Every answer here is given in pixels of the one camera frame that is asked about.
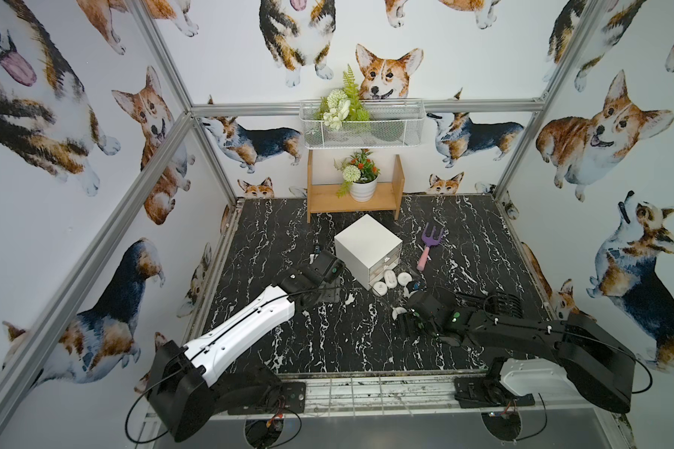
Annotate green white artificial flowers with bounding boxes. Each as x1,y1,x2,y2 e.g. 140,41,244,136
315,65,371,131

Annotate white earphone case oval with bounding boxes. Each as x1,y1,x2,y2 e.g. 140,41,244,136
384,269,398,289

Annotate white earphone case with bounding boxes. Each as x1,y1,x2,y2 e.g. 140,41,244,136
391,307,408,321
373,282,389,297
397,272,413,286

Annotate white mini drawer cabinet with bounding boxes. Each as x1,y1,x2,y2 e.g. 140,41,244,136
334,214,403,290

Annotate wooden shelf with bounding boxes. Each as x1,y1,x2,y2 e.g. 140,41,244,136
306,151,406,223

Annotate white wire basket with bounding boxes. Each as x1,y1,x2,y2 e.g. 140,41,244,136
299,99,426,150

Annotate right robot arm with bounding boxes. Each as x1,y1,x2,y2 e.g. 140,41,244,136
392,290,637,413

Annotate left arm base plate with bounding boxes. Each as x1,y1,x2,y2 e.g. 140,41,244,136
228,382,307,415

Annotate purple pink toy rake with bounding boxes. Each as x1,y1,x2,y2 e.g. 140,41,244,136
417,224,446,272

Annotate white potted plant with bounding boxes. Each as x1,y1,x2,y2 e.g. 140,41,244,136
334,149,380,203

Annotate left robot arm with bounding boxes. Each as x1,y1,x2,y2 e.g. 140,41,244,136
142,251,344,443

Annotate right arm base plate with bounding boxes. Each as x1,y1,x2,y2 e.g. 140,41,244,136
453,377,535,409

